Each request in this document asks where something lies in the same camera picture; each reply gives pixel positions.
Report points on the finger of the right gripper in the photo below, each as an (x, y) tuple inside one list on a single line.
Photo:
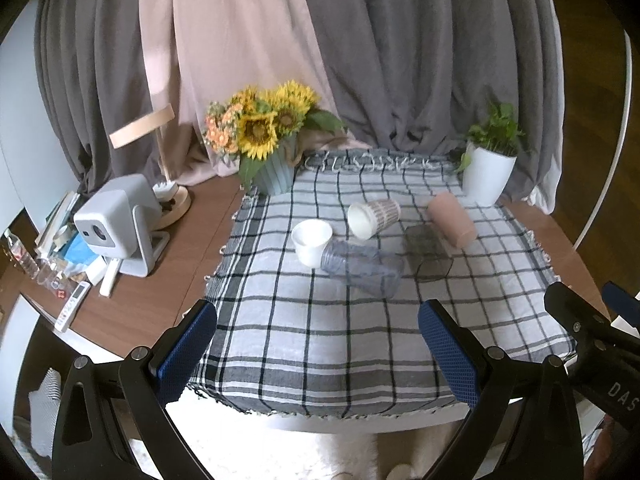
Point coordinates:
[(622, 303), (583, 322)]

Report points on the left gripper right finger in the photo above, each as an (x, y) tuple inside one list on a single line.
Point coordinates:
[(545, 441)]

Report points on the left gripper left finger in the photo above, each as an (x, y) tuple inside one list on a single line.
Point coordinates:
[(89, 442)]

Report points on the checked paper cup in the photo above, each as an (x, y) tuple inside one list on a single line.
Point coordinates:
[(367, 219)]

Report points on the pink cylindrical cup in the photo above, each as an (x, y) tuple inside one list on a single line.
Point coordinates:
[(452, 220)]

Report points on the clear bluish plastic cup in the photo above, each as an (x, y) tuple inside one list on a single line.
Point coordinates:
[(367, 268)]

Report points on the small white cup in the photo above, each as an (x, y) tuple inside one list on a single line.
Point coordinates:
[(310, 237)]

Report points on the white remote control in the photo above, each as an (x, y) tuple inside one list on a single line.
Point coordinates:
[(71, 307)]

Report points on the smoky grey square glass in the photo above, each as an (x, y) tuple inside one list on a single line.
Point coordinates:
[(426, 256)]

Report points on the clear plastic bottle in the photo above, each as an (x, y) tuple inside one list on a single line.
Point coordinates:
[(21, 255)]

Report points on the white pot green plant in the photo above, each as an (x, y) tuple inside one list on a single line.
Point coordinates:
[(488, 160)]

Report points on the white mini projector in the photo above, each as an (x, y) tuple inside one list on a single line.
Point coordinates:
[(119, 223)]

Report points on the stack of books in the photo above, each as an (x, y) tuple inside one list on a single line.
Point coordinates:
[(60, 216)]

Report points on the wooden desk lamp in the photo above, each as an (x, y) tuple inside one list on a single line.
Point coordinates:
[(175, 199)]

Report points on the grey checked tablecloth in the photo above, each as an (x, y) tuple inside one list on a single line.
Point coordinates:
[(318, 291)]

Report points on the grey curtain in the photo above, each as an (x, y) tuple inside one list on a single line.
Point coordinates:
[(407, 75)]

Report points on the sunflower bouquet blue vase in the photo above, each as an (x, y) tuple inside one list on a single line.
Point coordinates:
[(256, 131)]

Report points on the pink curtain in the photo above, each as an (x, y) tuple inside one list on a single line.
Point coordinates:
[(199, 51)]

